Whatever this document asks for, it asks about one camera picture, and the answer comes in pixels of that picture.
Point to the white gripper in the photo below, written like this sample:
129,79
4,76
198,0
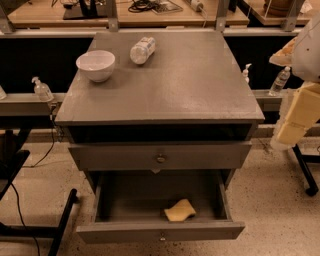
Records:
308,56

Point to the yellow sponge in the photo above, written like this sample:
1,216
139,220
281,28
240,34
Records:
181,211

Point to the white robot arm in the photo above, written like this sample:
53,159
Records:
302,55

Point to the closed upper drawer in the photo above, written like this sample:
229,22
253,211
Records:
157,157

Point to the grey wooden drawer cabinet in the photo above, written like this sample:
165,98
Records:
190,91

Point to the open middle drawer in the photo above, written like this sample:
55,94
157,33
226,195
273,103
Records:
130,207

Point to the standing clear water bottle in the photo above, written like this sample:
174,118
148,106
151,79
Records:
280,81

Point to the black stand leg right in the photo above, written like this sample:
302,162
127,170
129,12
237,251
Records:
303,161

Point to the small white pump bottle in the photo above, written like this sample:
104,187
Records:
245,72

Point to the clear plastic bottle lying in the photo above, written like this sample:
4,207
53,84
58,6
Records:
142,50

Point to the white ceramic bowl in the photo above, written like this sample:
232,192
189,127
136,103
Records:
97,65

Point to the black monitor stand base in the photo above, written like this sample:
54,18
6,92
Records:
85,11

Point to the left hand sanitizer bottle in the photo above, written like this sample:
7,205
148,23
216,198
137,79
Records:
42,90

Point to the black chair base left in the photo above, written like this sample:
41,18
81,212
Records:
12,158

